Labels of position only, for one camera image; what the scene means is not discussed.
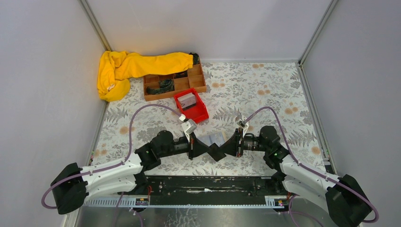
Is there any yellow cloth garment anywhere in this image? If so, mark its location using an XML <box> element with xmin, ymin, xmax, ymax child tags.
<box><xmin>97</xmin><ymin>51</ymin><xmax>199</xmax><ymax>102</ymax></box>

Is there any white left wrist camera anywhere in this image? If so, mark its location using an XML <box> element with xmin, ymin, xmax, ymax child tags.
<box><xmin>179</xmin><ymin>114</ymin><xmax>197</xmax><ymax>141</ymax></box>

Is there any dark strap in tray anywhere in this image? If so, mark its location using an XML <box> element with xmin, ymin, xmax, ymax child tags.
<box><xmin>146</xmin><ymin>78</ymin><xmax>175</xmax><ymax>96</ymax></box>

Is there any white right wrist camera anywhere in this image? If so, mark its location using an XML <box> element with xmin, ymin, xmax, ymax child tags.
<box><xmin>235</xmin><ymin>113</ymin><xmax>249</xmax><ymax>138</ymax></box>

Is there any wooden compartment tray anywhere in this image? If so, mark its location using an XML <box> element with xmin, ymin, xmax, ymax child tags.
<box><xmin>143</xmin><ymin>63</ymin><xmax>207</xmax><ymax>101</ymax></box>

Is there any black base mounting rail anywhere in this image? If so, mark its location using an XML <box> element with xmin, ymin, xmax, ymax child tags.
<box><xmin>146</xmin><ymin>175</ymin><xmax>288</xmax><ymax>207</ymax></box>

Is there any stack of cards in bin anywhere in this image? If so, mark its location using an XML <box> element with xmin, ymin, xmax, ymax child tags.
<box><xmin>177</xmin><ymin>93</ymin><xmax>197</xmax><ymax>110</ymax></box>

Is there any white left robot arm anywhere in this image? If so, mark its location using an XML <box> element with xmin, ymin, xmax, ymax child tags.
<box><xmin>51</xmin><ymin>131</ymin><xmax>226</xmax><ymax>215</ymax></box>

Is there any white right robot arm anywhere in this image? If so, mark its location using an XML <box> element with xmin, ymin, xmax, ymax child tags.
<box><xmin>217</xmin><ymin>126</ymin><xmax>373</xmax><ymax>227</ymax></box>

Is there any beige card holder wallet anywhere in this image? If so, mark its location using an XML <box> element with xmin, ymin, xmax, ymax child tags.
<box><xmin>197</xmin><ymin>131</ymin><xmax>227</xmax><ymax>147</ymax></box>

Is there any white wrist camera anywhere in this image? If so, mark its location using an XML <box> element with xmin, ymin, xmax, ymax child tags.
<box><xmin>179</xmin><ymin>114</ymin><xmax>197</xmax><ymax>141</ymax></box>
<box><xmin>235</xmin><ymin>113</ymin><xmax>249</xmax><ymax>138</ymax></box>

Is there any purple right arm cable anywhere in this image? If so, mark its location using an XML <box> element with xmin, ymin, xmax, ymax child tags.
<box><xmin>235</xmin><ymin>106</ymin><xmax>380</xmax><ymax>227</ymax></box>

